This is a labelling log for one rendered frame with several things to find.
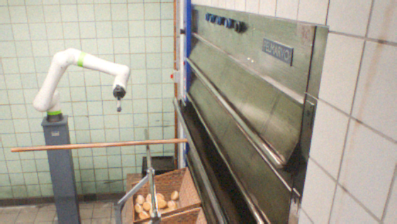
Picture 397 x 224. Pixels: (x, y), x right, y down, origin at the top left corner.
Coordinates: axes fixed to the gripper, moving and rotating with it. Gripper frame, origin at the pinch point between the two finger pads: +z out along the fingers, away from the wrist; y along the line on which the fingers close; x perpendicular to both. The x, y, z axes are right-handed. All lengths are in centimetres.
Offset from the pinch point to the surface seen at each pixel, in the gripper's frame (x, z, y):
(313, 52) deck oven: -56, 157, -55
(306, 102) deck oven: -55, 157, -42
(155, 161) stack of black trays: -27, -47, 71
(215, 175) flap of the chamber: -46, 100, 8
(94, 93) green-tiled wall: 29, -115, 24
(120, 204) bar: 1, 46, 54
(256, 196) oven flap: -54, 133, 0
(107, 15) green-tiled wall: 10, -115, -49
